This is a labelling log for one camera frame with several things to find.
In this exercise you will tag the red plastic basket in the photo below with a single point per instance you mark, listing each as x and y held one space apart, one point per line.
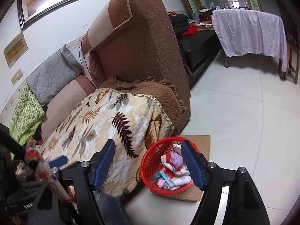
156 159

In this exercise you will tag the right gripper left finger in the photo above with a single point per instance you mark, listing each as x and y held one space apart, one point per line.
80 180

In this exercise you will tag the wall switch plate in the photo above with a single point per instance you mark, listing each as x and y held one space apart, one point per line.
17 76

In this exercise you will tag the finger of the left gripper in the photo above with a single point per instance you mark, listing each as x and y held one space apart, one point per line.
58 162

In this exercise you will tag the white cream tube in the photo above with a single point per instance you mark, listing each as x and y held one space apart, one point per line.
181 181

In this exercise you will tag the brown cardboard sheet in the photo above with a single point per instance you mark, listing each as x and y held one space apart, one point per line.
196 163

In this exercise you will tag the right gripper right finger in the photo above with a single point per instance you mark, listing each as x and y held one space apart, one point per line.
244 203

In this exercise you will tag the lilac cloth covered table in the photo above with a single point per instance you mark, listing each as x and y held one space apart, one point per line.
242 32

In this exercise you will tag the teal tissue pack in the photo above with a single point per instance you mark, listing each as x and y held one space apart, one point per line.
163 179

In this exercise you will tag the leaf pattern beige blanket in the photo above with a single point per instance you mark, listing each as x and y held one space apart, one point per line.
105 115

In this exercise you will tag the black sofa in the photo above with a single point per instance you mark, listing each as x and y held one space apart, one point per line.
198 46

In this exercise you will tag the grey quilted pillow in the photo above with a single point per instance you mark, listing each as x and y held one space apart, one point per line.
53 74

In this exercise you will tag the green patterned quilt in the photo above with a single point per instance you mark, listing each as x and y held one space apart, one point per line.
27 116

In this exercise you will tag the red white candy wrapper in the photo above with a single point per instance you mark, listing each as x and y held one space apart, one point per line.
43 171

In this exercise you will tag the wooden stool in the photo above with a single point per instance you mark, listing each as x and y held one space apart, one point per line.
293 58

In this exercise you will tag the pink bolster pillow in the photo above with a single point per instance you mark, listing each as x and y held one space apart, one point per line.
61 106

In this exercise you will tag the pink crumpled wrapper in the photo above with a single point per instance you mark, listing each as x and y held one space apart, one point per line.
176 160

